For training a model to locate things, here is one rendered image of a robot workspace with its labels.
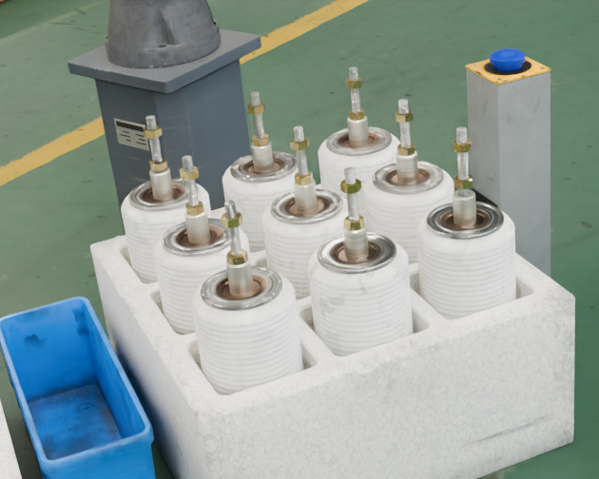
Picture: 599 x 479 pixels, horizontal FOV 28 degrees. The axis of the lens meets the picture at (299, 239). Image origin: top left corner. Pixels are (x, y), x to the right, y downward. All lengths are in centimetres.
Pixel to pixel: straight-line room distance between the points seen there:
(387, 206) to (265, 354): 24
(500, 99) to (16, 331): 61
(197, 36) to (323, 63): 85
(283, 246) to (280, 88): 108
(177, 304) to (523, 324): 34
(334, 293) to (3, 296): 70
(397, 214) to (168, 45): 44
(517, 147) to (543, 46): 101
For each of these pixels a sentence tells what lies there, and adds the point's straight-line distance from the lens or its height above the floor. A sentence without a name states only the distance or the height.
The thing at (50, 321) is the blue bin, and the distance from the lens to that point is 141.
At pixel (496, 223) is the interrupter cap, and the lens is 117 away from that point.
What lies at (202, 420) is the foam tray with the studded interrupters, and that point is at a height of 18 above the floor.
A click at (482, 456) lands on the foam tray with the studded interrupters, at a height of 3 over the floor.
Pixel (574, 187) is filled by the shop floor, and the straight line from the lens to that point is 181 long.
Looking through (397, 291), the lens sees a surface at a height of 23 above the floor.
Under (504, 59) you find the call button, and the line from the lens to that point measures 136.
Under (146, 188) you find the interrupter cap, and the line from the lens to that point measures 131.
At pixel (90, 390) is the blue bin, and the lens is 145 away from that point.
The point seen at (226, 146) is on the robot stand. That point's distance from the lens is 160.
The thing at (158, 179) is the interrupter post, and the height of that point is 28.
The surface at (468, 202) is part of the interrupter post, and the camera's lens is 116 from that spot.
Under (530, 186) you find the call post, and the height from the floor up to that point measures 18.
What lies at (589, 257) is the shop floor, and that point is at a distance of 163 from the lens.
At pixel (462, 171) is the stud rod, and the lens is 115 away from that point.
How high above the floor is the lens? 80
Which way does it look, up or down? 28 degrees down
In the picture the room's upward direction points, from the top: 6 degrees counter-clockwise
